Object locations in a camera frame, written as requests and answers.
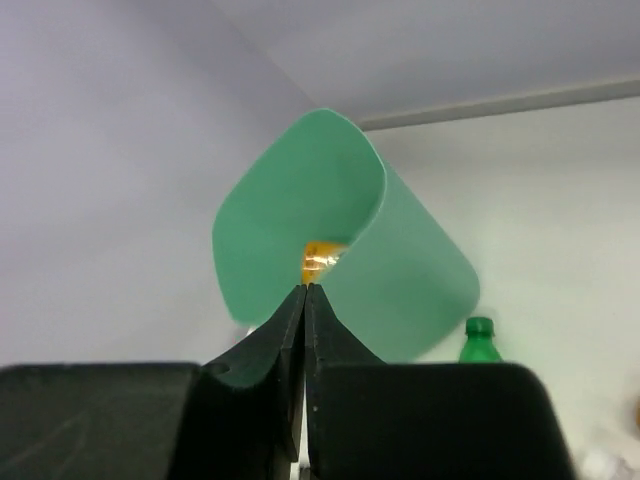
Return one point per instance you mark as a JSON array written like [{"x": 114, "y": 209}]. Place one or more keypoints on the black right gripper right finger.
[{"x": 368, "y": 419}]

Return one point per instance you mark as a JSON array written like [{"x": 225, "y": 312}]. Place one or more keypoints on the green plastic soda bottle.
[{"x": 479, "y": 345}]

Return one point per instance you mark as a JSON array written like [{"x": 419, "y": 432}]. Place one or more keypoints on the blue label orange bottle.
[{"x": 318, "y": 258}]

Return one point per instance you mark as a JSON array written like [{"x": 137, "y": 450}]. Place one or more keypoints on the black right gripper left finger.
[{"x": 235, "y": 417}]

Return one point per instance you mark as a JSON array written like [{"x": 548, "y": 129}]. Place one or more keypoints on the green plastic bin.
[{"x": 401, "y": 285}]

